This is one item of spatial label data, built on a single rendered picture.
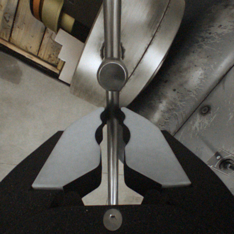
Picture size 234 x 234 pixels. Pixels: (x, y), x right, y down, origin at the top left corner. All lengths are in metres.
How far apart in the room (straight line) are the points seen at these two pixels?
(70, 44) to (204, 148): 0.39
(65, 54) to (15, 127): 1.69
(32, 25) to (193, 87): 0.57
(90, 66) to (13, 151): 2.05
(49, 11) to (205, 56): 0.32
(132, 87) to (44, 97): 1.48
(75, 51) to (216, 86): 0.31
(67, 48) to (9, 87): 1.47
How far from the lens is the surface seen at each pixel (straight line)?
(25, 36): 0.66
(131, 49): 0.24
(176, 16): 0.30
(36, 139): 1.99
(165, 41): 0.27
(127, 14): 0.25
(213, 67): 0.29
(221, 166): 0.42
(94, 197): 2.63
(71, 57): 0.38
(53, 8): 0.38
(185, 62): 0.29
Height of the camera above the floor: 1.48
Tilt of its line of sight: 64 degrees down
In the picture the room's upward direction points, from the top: 170 degrees clockwise
